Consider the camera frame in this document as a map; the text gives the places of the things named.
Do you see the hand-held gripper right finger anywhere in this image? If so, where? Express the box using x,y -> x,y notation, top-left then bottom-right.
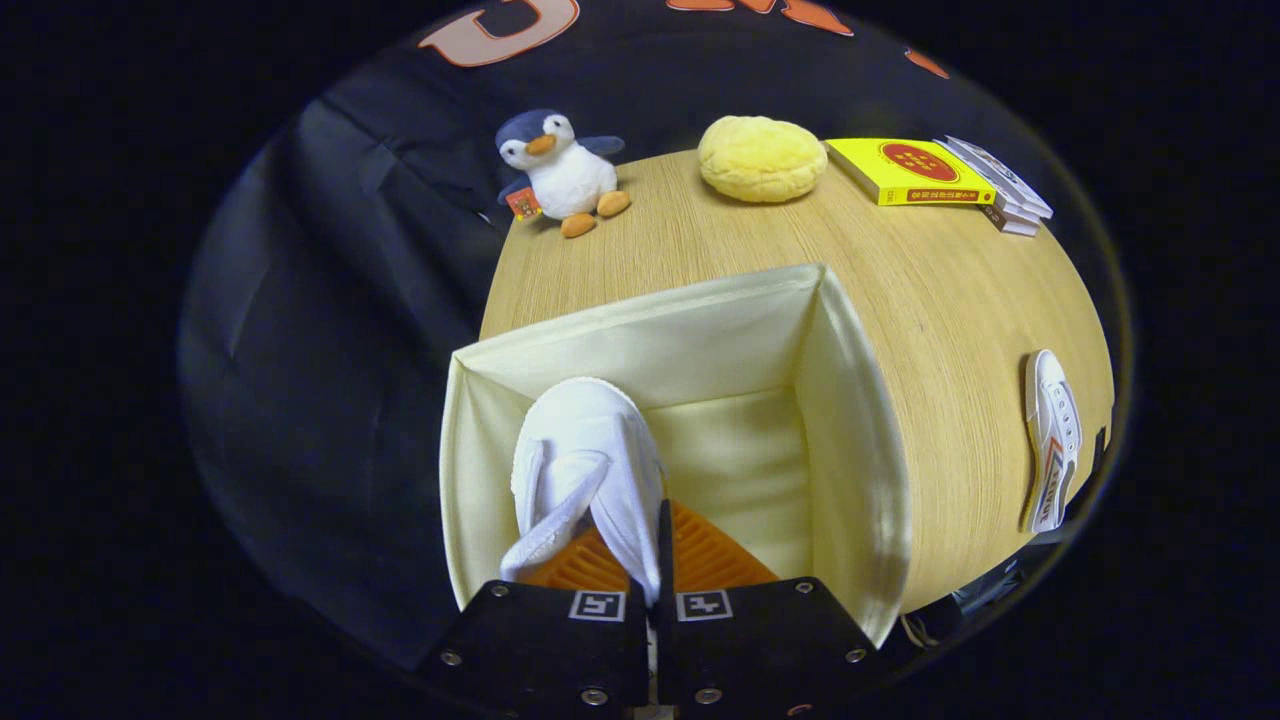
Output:
655,500 -> 881,715

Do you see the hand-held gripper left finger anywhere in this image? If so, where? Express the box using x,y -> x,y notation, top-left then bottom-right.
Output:
415,525 -> 653,717

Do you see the white canvas shoe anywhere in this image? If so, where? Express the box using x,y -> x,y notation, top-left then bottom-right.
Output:
498,377 -> 669,606
1020,349 -> 1084,534

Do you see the beige fabric storage box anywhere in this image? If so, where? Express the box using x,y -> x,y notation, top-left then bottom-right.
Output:
440,263 -> 913,648

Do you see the penguin plush toy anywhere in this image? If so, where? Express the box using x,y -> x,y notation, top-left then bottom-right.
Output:
495,108 -> 633,239

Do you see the yellow bread plush toy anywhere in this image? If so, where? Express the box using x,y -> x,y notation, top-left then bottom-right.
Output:
697,115 -> 829,204

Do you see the yellow book with red circle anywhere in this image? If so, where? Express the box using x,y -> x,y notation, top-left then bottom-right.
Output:
826,137 -> 998,207

